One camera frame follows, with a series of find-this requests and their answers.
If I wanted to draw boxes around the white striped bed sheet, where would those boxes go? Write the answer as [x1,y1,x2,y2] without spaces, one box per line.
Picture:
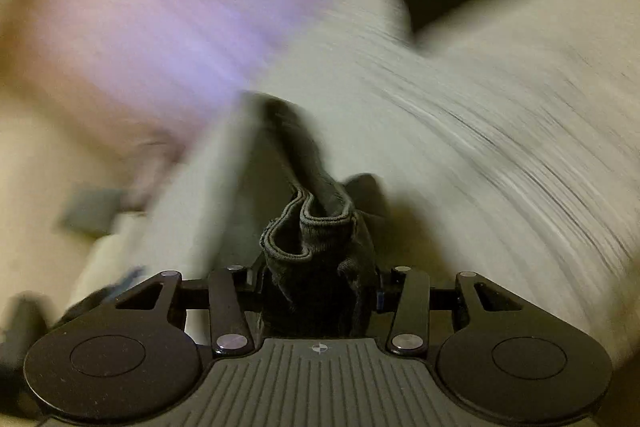
[70,0,639,364]

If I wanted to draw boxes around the dark grey jeans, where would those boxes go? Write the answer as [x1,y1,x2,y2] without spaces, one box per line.
[217,94,388,338]

